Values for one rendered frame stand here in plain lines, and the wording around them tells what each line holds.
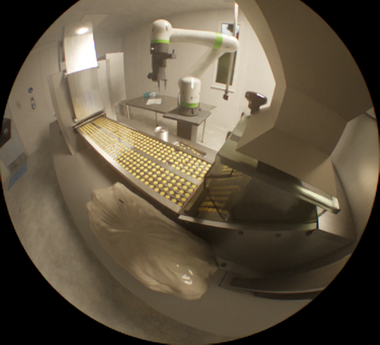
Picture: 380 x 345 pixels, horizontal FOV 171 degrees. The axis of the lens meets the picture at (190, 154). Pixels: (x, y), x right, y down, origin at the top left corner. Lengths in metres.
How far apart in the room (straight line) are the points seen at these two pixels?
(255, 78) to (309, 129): 2.44
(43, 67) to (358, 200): 4.76
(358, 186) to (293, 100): 0.24
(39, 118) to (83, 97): 3.66
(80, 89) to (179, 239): 0.84
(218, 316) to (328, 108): 0.51
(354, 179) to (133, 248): 0.46
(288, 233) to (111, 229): 0.31
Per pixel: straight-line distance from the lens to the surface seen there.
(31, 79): 4.47
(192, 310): 0.46
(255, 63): 2.60
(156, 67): 0.66
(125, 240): 0.28
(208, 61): 1.00
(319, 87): 0.15
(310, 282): 0.21
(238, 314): 0.50
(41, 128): 4.50
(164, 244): 0.26
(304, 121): 0.16
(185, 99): 0.81
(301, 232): 0.20
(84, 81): 0.86
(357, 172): 0.35
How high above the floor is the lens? 1.23
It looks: 39 degrees down
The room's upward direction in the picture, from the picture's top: 5 degrees clockwise
